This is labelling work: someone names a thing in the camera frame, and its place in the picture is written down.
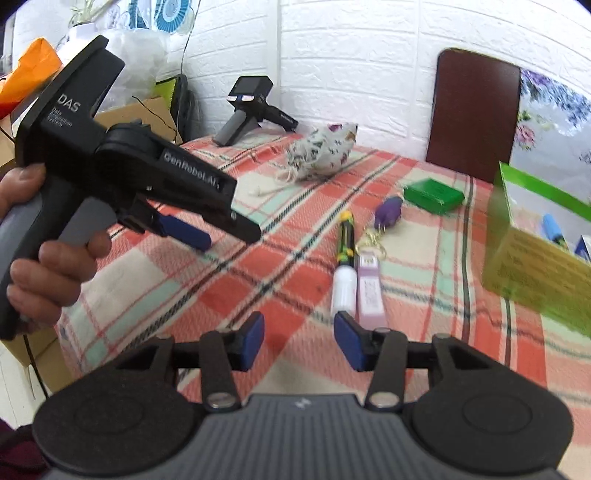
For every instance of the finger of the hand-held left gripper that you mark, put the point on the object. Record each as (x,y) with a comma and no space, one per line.
(184,230)
(247,230)

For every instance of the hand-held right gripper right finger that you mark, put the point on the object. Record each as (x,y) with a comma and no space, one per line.
(348,339)

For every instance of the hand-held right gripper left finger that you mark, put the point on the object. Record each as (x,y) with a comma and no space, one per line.
(251,339)

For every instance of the small white tube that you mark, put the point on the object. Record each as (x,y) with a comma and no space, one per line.
(344,290)

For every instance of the black green pen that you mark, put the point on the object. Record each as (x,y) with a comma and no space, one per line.
(346,235)

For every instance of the small green box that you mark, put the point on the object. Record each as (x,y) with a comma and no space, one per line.
(434,196)

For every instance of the green cardboard box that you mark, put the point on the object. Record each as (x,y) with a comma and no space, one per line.
(526,267)

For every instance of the blue highlighter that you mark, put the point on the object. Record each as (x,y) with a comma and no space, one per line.
(551,228)

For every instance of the person's left hand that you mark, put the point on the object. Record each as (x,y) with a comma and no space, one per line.
(55,267)

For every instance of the plaid tablecloth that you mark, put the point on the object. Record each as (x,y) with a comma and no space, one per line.
(277,277)

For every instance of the orange plastic bag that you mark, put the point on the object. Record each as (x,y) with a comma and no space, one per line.
(32,60)

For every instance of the white vase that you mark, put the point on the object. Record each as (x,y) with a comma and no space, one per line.
(81,41)

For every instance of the brown cardboard box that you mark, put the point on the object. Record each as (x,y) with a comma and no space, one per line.
(157,115)

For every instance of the white plastic bag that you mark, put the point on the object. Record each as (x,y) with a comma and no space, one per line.
(138,60)

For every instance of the person's dark red clothing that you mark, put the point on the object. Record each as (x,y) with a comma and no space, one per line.
(18,452)

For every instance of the floral plastic sheet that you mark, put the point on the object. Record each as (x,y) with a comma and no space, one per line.
(554,134)

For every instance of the black green folded frame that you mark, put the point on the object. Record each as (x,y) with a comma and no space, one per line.
(182,101)

